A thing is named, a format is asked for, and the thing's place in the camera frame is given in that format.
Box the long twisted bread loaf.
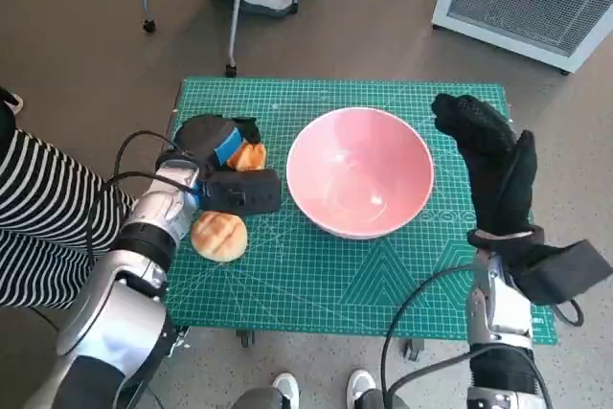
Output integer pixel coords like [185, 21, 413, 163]
[227, 140, 268, 172]

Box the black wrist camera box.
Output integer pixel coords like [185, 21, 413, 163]
[507, 239, 613, 306]
[196, 168, 283, 215]

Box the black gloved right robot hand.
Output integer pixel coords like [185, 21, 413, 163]
[430, 92, 537, 238]

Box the grey office chair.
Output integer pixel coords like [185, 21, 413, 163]
[140, 0, 302, 78]

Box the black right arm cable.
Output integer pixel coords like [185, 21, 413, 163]
[380, 264, 480, 409]

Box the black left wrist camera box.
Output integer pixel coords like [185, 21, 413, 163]
[196, 168, 283, 215]

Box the black metal frame bar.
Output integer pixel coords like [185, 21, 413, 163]
[114, 325, 191, 409]

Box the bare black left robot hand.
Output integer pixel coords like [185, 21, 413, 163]
[171, 113, 263, 171]

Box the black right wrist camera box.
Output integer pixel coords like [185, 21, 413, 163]
[507, 239, 613, 306]

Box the round bread bun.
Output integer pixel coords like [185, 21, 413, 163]
[190, 210, 249, 264]

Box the green cutting mat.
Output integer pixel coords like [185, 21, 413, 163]
[165, 76, 559, 346]

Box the small black cable loop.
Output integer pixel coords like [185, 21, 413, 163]
[553, 298, 585, 329]

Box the pink bowl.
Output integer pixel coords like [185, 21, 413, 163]
[285, 106, 436, 240]

